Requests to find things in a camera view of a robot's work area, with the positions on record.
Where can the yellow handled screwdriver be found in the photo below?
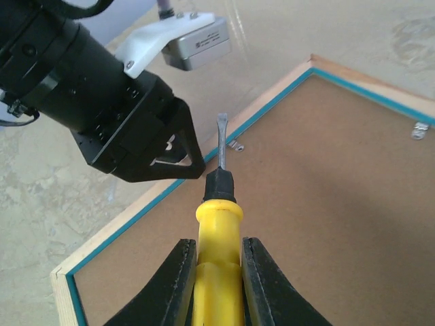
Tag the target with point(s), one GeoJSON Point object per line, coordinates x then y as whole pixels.
{"type": "Point", "coordinates": [218, 287]}

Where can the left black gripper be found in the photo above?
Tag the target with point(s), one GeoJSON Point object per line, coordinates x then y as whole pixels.
{"type": "Point", "coordinates": [138, 130]}

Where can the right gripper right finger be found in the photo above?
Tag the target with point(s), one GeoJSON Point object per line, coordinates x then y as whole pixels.
{"type": "Point", "coordinates": [269, 298]}

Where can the metal frame retaining clip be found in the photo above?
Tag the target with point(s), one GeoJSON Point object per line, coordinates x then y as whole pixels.
{"type": "Point", "coordinates": [235, 145]}

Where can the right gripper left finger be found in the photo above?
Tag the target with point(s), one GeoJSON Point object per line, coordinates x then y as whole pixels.
{"type": "Point", "coordinates": [167, 297]}

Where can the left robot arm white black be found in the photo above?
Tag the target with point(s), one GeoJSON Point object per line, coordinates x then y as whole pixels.
{"type": "Point", "coordinates": [44, 48]}

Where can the teal wooden photo frame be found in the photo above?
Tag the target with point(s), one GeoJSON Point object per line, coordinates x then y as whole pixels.
{"type": "Point", "coordinates": [330, 181]}

